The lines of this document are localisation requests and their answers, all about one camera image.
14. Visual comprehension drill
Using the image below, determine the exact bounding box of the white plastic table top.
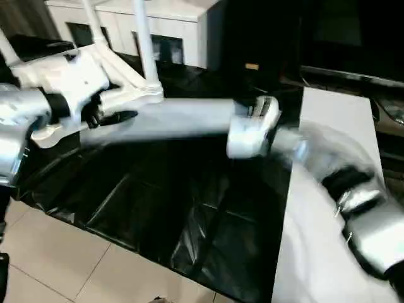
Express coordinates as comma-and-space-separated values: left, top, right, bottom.
8, 44, 165, 149

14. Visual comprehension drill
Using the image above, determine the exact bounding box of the white plastic table leg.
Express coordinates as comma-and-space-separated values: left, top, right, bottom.
78, 96, 280, 149
132, 0, 162, 92
0, 28, 23, 69
82, 0, 108, 48

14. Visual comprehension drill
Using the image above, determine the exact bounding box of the black work mat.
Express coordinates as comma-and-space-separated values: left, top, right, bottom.
0, 31, 304, 303

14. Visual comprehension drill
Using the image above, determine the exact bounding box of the white cabinet with glass doors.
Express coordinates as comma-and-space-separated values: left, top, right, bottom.
47, 0, 222, 69

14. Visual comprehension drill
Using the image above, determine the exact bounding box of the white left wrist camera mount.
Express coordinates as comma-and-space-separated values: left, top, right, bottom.
42, 52, 111, 127

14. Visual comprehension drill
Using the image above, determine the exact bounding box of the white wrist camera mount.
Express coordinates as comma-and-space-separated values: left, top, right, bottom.
226, 116, 275, 158
42, 52, 111, 127

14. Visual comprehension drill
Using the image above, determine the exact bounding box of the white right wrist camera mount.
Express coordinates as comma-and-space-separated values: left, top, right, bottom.
226, 116, 275, 158

